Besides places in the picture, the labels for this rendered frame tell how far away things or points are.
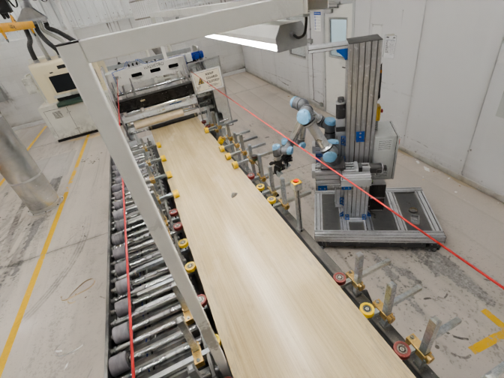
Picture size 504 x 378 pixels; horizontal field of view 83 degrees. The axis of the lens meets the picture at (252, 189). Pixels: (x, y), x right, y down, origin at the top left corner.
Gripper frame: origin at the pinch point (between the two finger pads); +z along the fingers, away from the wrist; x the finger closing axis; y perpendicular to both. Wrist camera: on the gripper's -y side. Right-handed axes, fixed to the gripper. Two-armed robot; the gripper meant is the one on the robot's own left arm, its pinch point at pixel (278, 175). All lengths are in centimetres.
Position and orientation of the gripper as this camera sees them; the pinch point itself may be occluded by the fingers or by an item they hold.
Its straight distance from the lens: 287.9
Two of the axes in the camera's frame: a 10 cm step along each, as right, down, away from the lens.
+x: 7.2, -4.9, 4.9
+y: 6.7, 3.3, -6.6
